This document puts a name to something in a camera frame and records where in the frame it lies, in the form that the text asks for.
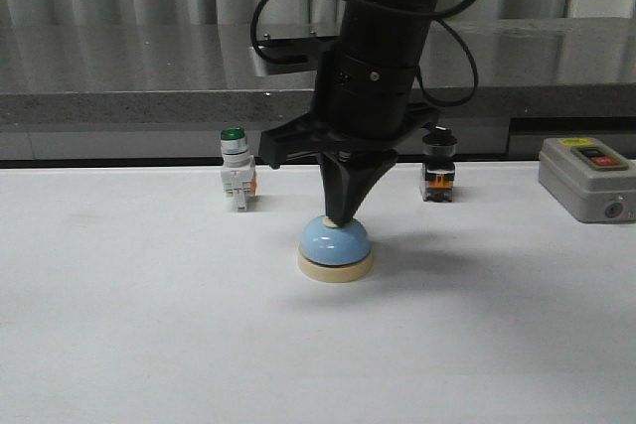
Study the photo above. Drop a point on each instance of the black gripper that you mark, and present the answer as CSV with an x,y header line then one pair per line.
x,y
354,108

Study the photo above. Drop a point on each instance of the blue call bell cream base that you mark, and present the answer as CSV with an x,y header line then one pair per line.
x,y
331,253

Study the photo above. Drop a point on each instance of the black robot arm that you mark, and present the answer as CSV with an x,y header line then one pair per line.
x,y
385,34

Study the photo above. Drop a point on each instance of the grey push button control box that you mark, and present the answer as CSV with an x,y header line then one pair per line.
x,y
594,183

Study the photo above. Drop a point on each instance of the black rotary selector switch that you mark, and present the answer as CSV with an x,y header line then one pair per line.
x,y
438,168

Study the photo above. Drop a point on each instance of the green push button switch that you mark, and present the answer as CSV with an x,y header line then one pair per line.
x,y
238,173

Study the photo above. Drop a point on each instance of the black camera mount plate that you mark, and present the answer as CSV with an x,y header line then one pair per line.
x,y
289,55

